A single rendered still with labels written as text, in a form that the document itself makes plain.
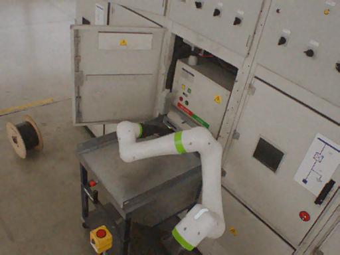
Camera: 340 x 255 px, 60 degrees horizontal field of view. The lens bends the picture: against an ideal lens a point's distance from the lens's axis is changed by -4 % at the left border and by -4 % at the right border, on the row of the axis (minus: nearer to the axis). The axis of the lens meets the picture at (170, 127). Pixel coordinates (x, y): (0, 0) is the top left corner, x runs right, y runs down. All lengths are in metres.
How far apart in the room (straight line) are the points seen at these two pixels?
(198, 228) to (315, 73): 0.84
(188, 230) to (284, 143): 0.65
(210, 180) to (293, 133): 0.47
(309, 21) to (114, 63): 1.24
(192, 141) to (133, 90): 0.86
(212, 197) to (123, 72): 1.07
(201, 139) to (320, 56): 0.65
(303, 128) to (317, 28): 0.45
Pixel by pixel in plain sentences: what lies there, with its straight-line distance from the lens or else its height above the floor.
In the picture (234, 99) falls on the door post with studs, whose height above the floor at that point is 1.39.
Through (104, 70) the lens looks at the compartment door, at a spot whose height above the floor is 1.27.
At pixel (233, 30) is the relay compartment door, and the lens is 1.66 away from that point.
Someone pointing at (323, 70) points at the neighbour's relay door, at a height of 1.76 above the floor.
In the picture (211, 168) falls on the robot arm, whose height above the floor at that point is 1.15.
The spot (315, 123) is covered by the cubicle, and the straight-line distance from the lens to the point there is 1.50.
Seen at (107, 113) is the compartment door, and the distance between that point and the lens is 2.29.
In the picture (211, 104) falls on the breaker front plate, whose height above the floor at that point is 1.24.
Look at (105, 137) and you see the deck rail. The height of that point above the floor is 0.89.
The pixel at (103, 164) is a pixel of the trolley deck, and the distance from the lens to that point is 1.96.
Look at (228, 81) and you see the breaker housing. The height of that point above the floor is 1.39.
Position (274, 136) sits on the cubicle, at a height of 1.35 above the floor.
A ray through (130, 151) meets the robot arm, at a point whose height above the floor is 1.11.
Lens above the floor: 2.19
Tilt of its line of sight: 35 degrees down
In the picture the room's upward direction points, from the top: 10 degrees clockwise
